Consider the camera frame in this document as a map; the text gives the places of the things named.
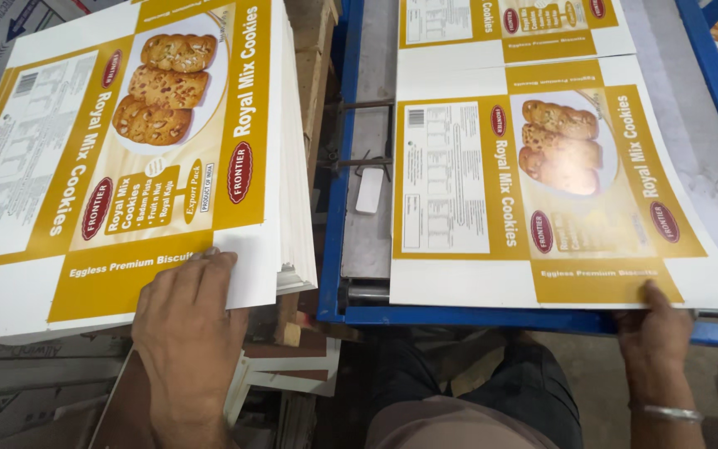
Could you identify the person's left fingers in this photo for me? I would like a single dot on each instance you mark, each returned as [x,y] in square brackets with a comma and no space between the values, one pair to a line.
[200,268]

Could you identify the stack of printed carton blanks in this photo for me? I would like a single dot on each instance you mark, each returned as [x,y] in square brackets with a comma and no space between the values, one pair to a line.
[300,199]

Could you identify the grey cardboard sheets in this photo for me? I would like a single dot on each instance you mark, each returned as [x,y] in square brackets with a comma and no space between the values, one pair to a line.
[28,386]

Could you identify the steel roller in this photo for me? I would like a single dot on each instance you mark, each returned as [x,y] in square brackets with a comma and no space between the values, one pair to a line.
[366,292]

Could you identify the white scrap paperboard strips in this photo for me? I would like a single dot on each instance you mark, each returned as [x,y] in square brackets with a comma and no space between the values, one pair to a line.
[284,374]

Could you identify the wooden pallet boards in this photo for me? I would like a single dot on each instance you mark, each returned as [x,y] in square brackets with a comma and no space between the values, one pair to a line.
[315,75]

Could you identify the small white plastic block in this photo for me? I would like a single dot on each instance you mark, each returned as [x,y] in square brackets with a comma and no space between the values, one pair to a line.
[369,190]

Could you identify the blue machine frame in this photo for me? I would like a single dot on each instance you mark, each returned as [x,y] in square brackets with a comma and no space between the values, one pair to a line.
[333,218]

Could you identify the thin metal guide rod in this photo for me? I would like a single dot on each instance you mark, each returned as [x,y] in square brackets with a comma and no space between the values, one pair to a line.
[359,163]
[365,104]

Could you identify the grey worn feed board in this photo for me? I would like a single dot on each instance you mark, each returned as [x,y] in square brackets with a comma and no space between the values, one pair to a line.
[695,137]

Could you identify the person's right hand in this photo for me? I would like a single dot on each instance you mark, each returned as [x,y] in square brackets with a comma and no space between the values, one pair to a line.
[652,343]

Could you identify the single printed yellow carton sheet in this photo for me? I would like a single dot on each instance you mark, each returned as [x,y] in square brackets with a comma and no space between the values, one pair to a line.
[446,25]
[459,187]
[147,199]

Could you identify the grey metal machine plate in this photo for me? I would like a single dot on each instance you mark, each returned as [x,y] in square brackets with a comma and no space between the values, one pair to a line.
[365,249]

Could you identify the person's grey shirt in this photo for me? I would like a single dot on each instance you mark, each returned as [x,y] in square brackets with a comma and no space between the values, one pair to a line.
[452,427]

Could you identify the person's left hand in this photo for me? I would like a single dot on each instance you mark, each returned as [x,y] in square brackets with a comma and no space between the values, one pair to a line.
[184,337]

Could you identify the brown cardboard board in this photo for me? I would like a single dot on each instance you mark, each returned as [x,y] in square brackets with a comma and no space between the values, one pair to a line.
[125,411]

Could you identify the person's dark trousers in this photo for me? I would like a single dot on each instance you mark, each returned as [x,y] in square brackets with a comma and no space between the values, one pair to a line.
[521,380]

